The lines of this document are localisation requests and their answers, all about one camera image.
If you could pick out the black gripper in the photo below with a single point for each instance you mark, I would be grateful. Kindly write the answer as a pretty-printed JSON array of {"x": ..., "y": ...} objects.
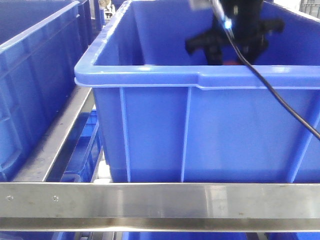
[{"x": 239, "y": 19}]

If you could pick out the blue crate below shelf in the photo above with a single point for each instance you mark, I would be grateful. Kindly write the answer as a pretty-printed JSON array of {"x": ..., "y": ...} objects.
[{"x": 83, "y": 161}]

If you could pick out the steel front shelf beam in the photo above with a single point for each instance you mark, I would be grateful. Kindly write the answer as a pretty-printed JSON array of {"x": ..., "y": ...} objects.
[{"x": 159, "y": 207}]

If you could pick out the large blue target crate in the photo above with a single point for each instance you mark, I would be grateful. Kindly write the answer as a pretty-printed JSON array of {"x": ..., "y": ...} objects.
[{"x": 167, "y": 116}]

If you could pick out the blue crate left neighbour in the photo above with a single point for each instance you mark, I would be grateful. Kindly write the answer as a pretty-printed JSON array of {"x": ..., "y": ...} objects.
[{"x": 40, "y": 43}]

